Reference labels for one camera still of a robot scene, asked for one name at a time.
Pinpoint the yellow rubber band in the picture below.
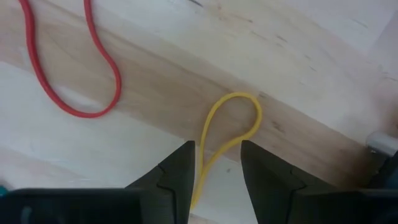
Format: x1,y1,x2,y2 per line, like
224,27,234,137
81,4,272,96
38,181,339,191
190,91,263,210

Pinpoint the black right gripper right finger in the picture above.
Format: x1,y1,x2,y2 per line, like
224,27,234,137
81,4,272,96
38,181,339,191
241,139,398,224

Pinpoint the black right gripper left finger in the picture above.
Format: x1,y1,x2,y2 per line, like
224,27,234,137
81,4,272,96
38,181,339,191
0,140,196,224

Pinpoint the red rubber band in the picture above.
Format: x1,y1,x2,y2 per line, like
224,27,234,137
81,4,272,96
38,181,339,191
18,0,122,119

